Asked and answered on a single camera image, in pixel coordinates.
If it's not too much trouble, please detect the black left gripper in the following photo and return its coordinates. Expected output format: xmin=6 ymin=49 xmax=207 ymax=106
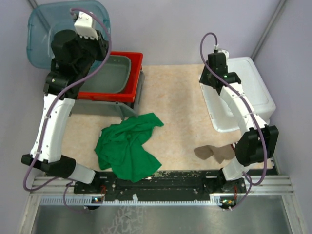
xmin=76 ymin=29 xmax=111 ymax=76

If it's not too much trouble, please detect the large white plastic container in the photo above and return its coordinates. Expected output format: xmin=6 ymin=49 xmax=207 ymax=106
xmin=199 ymin=57 xmax=276 ymax=133

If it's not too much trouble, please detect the grey plastic tub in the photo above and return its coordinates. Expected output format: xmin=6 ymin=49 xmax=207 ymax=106
xmin=80 ymin=55 xmax=131 ymax=93

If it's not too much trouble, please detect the teal translucent plastic tub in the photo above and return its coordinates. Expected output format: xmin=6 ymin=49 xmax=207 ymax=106
xmin=27 ymin=0 xmax=111 ymax=70

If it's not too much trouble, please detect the red plastic crate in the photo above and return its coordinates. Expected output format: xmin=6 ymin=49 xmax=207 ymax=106
xmin=78 ymin=51 xmax=143 ymax=103

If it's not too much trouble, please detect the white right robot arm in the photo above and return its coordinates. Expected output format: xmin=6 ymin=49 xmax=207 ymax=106
xmin=198 ymin=51 xmax=279 ymax=193

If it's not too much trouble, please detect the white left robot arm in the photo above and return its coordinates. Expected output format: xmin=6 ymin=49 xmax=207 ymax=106
xmin=21 ymin=30 xmax=110 ymax=194

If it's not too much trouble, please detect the grey plastic bin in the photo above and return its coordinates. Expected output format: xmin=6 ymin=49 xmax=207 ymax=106
xmin=70 ymin=70 xmax=145 ymax=120

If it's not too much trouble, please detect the brown striped sock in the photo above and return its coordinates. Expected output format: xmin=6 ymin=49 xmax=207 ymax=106
xmin=194 ymin=145 xmax=235 ymax=164

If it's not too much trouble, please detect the green cloth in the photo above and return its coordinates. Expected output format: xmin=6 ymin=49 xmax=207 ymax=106
xmin=94 ymin=113 xmax=164 ymax=183

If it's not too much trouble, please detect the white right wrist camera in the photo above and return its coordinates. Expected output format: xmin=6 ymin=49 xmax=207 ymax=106
xmin=214 ymin=49 xmax=230 ymax=60

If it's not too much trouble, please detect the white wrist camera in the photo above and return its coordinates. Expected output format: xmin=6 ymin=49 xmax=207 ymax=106
xmin=74 ymin=11 xmax=98 ymax=40
xmin=214 ymin=49 xmax=230 ymax=60

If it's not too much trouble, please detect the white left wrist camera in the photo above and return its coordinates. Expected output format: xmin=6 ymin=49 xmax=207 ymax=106
xmin=74 ymin=11 xmax=98 ymax=40

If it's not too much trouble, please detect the left aluminium frame post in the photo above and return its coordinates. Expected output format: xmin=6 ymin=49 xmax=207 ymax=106
xmin=26 ymin=0 xmax=39 ymax=9

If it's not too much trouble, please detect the grey aluminium frame post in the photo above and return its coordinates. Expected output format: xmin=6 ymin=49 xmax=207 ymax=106
xmin=251 ymin=0 xmax=288 ymax=60

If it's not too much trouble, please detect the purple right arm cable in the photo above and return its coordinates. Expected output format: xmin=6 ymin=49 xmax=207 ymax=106
xmin=200 ymin=32 xmax=269 ymax=212

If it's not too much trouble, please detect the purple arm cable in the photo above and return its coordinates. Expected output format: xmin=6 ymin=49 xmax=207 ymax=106
xmin=200 ymin=32 xmax=269 ymax=212
xmin=22 ymin=7 xmax=113 ymax=214

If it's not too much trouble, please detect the aluminium front rail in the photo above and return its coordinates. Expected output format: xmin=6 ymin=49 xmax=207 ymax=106
xmin=31 ymin=175 xmax=293 ymax=208

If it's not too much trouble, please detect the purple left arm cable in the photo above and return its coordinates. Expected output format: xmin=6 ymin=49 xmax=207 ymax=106
xmin=22 ymin=7 xmax=113 ymax=214

